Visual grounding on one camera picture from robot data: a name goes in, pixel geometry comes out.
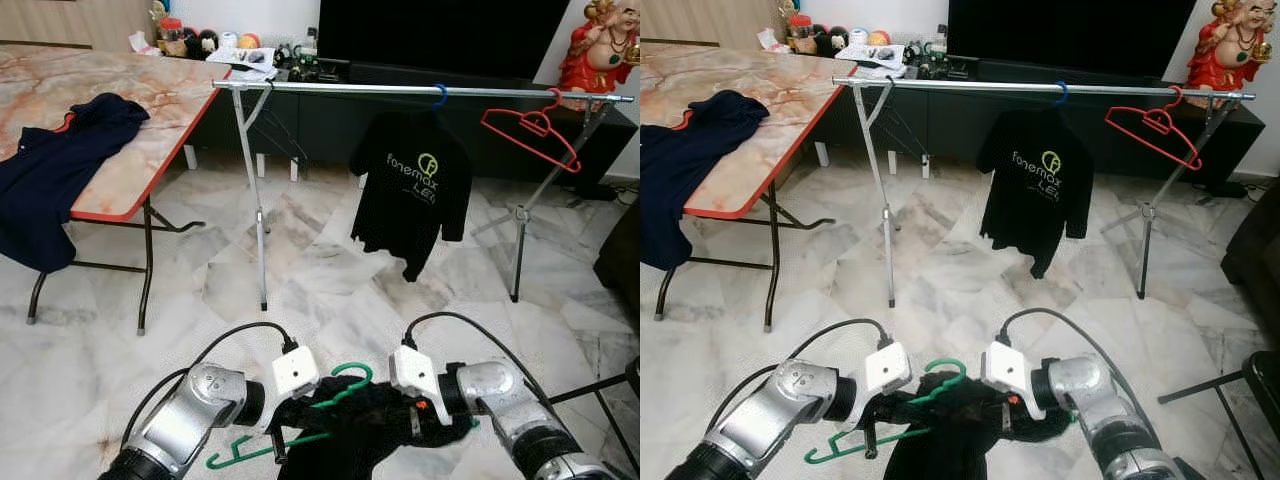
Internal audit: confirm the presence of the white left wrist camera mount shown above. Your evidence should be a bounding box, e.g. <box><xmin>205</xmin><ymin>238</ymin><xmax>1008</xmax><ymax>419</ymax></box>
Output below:
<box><xmin>863</xmin><ymin>342</ymin><xmax>913</xmax><ymax>396</ymax></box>
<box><xmin>272</xmin><ymin>345</ymin><xmax>321</xmax><ymax>399</ymax></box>

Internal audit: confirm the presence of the black t-shirt green logo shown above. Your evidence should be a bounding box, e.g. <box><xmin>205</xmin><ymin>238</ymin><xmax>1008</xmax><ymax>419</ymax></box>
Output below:
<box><xmin>975</xmin><ymin>105</ymin><xmax>1096</xmax><ymax>279</ymax></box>
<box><xmin>860</xmin><ymin>375</ymin><xmax>1076</xmax><ymax>480</ymax></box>
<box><xmin>268</xmin><ymin>378</ymin><xmax>479</xmax><ymax>480</ymax></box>
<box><xmin>350</xmin><ymin>107</ymin><xmax>473</xmax><ymax>283</ymax></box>

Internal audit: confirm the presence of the stack of white papers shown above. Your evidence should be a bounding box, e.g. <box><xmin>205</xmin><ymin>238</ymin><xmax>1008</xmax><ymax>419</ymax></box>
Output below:
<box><xmin>835</xmin><ymin>43</ymin><xmax>906</xmax><ymax>71</ymax></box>
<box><xmin>205</xmin><ymin>45</ymin><xmax>279</xmax><ymax>73</ymax></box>

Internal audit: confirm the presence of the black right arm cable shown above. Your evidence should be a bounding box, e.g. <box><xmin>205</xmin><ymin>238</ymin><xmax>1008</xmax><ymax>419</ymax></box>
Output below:
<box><xmin>402</xmin><ymin>310</ymin><xmax>556</xmax><ymax>411</ymax></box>
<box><xmin>997</xmin><ymin>307</ymin><xmax>1161</xmax><ymax>421</ymax></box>

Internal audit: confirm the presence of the light wooden cabinet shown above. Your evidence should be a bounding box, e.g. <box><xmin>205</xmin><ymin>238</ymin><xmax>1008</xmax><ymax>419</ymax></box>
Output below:
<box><xmin>0</xmin><ymin>0</ymin><xmax>151</xmax><ymax>51</ymax></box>
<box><xmin>640</xmin><ymin>0</ymin><xmax>779</xmax><ymax>47</ymax></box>

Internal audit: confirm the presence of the navy blue garment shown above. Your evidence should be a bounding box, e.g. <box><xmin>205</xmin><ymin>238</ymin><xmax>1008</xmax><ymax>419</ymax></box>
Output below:
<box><xmin>0</xmin><ymin>92</ymin><xmax>151</xmax><ymax>274</ymax></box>
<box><xmin>640</xmin><ymin>90</ymin><xmax>771</xmax><ymax>271</ymax></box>

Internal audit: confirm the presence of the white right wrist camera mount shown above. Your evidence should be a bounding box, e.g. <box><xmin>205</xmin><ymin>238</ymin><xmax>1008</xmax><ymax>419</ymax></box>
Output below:
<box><xmin>980</xmin><ymin>340</ymin><xmax>1046</xmax><ymax>421</ymax></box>
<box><xmin>388</xmin><ymin>345</ymin><xmax>453</xmax><ymax>429</ymax></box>

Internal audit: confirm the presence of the silver metal clothes rack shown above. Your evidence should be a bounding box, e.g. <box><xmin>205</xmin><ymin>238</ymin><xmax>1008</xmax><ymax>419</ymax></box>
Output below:
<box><xmin>832</xmin><ymin>76</ymin><xmax>1256</xmax><ymax>309</ymax></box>
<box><xmin>212</xmin><ymin>80</ymin><xmax>636</xmax><ymax>311</ymax></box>

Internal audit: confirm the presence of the black television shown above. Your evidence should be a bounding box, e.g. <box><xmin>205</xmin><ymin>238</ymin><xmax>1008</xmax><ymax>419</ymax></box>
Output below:
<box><xmin>318</xmin><ymin>0</ymin><xmax>571</xmax><ymax>83</ymax></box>
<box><xmin>947</xmin><ymin>0</ymin><xmax>1199</xmax><ymax>81</ymax></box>

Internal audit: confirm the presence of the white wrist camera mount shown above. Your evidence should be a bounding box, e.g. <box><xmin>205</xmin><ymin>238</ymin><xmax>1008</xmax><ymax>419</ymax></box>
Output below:
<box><xmin>272</xmin><ymin>345</ymin><xmax>321</xmax><ymax>399</ymax></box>
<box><xmin>388</xmin><ymin>345</ymin><xmax>453</xmax><ymax>429</ymax></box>
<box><xmin>980</xmin><ymin>340</ymin><xmax>1046</xmax><ymax>421</ymax></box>
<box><xmin>863</xmin><ymin>342</ymin><xmax>913</xmax><ymax>396</ymax></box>

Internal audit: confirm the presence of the red plastic hanger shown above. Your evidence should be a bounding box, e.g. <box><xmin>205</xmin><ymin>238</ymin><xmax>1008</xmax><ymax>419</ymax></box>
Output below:
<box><xmin>480</xmin><ymin>88</ymin><xmax>583</xmax><ymax>174</ymax></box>
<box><xmin>1105</xmin><ymin>86</ymin><xmax>1204</xmax><ymax>171</ymax></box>

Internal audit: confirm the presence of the red laughing Buddha statue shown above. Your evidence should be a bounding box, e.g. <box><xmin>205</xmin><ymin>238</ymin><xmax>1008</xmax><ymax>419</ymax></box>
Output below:
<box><xmin>558</xmin><ymin>0</ymin><xmax>641</xmax><ymax>96</ymax></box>
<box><xmin>1185</xmin><ymin>0</ymin><xmax>1276</xmax><ymax>93</ymax></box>

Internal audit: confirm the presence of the black TV cabinet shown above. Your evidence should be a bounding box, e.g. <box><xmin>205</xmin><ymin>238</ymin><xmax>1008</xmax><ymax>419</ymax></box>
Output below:
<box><xmin>185</xmin><ymin>60</ymin><xmax>638</xmax><ymax>201</ymax></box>
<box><xmin>810</xmin><ymin>58</ymin><xmax>1266</xmax><ymax>199</ymax></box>

